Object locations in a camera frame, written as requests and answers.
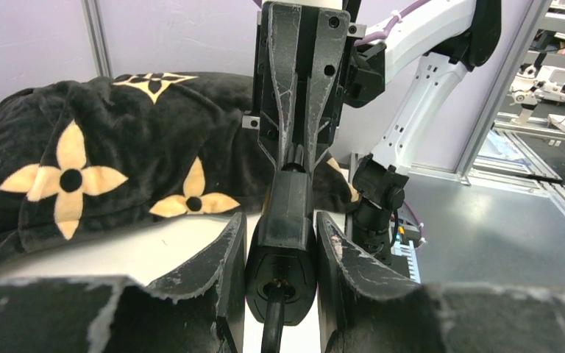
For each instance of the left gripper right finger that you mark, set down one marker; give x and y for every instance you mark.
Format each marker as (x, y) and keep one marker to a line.
(364, 306)

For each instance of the black padlock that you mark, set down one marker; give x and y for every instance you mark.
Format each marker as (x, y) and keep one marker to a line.
(280, 274)

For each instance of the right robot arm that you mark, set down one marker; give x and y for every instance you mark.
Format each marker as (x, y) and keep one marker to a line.
(448, 39)

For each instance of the black floral blanket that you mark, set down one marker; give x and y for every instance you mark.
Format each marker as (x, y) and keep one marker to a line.
(78, 159)

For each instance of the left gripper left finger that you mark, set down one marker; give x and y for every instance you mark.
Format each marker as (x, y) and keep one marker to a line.
(196, 307)

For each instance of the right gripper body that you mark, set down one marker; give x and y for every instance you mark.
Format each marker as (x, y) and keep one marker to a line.
(359, 80)

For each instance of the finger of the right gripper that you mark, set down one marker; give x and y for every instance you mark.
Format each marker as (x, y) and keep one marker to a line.
(280, 25)
(330, 38)

